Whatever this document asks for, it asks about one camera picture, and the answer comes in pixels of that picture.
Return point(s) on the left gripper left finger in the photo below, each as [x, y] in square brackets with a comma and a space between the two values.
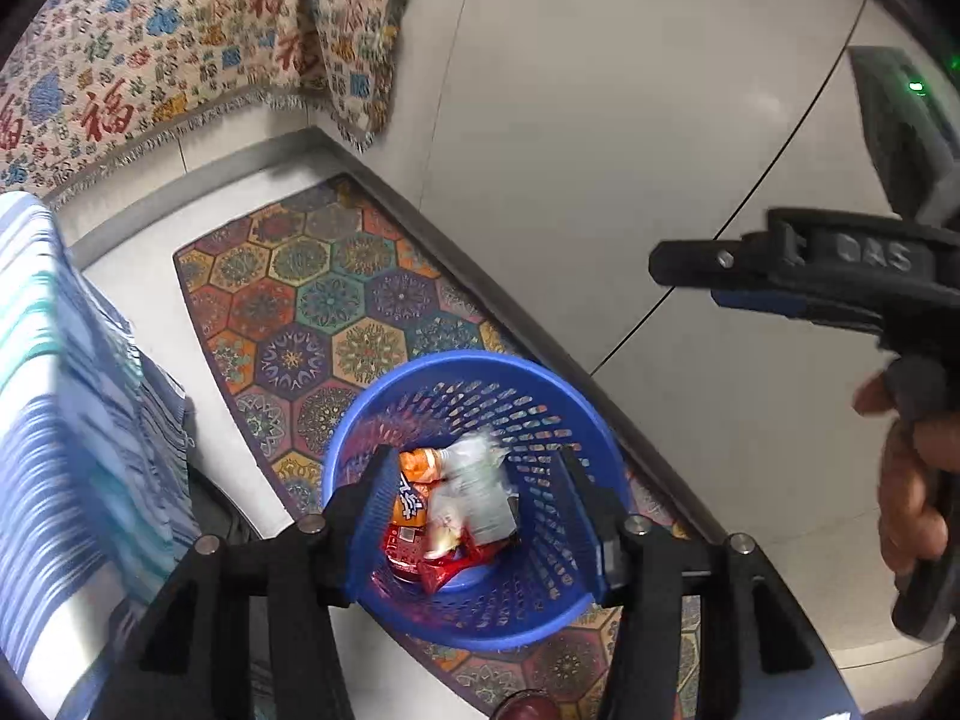
[190, 655]

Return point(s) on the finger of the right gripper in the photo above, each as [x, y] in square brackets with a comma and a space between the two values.
[743, 263]
[828, 310]

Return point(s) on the colourful hexagon floor mat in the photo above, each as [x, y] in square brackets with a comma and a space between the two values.
[299, 306]

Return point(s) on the white silver snack wrapper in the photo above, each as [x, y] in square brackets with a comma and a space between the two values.
[474, 497]

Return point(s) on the striped blue teal tablecloth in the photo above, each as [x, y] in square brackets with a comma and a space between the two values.
[96, 509]

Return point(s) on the patterned fu character cloth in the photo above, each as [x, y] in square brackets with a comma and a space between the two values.
[93, 85]

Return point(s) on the crushed red soda can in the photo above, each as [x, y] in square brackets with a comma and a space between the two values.
[404, 548]

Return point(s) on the red snack wrapper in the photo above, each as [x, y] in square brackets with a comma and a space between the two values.
[437, 572]

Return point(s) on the blue plastic waste basket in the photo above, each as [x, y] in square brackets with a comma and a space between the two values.
[532, 588]

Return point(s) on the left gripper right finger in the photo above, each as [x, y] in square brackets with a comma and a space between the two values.
[760, 656]

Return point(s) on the crushed orange soda can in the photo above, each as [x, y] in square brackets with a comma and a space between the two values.
[420, 471]

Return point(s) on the person's right hand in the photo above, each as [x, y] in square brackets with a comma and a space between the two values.
[909, 527]

